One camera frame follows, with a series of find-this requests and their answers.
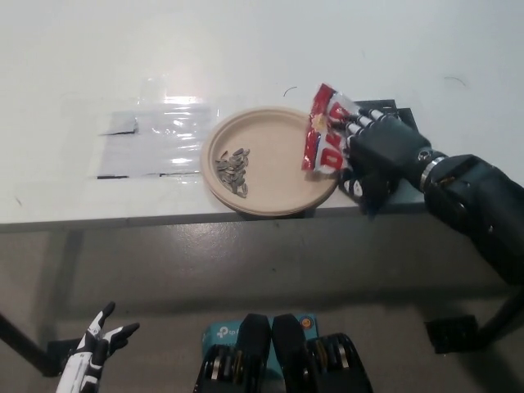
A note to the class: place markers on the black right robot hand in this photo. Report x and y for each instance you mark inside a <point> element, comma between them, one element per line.
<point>389,147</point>

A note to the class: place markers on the black floor tape patch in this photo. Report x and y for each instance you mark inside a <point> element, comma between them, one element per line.
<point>61,354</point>
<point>450,333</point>

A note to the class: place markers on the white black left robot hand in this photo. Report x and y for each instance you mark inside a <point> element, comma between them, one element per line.
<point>96,344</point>

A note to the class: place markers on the teal tp-link box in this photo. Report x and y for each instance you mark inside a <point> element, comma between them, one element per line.
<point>219,333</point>

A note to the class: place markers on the sunflower seeds pile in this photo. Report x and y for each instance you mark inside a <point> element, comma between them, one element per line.
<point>233,172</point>

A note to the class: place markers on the clear plastic sheet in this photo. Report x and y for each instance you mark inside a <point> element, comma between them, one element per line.
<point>155,145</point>

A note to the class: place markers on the red blue sunflower seed bag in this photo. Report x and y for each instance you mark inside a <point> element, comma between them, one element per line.
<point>323,139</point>

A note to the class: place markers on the beige paper plate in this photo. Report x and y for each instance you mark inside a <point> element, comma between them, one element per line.
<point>278,163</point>
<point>274,214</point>

